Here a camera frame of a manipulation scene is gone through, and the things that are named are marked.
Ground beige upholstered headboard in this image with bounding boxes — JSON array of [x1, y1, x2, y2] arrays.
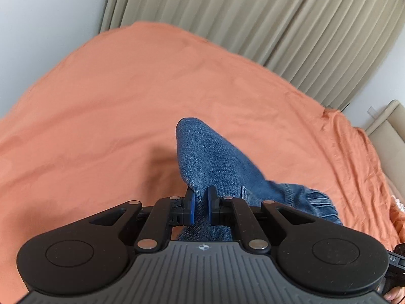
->
[[366, 100, 404, 196]]

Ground blue denim jeans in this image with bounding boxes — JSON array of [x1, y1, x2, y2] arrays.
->
[[176, 117, 342, 242]]

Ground orange bed sheet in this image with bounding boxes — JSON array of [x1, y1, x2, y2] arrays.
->
[[1, 22, 404, 303]]

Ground person's right hand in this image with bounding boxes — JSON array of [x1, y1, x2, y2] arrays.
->
[[383, 287, 405, 304]]

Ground beige pleated curtain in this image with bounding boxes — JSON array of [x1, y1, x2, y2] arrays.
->
[[100, 0, 404, 110]]

